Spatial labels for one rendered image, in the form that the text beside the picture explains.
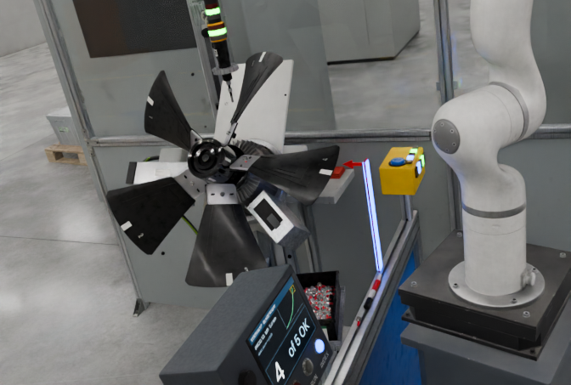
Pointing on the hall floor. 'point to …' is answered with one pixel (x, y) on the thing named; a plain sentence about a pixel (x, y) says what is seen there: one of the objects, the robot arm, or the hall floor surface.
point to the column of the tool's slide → (200, 33)
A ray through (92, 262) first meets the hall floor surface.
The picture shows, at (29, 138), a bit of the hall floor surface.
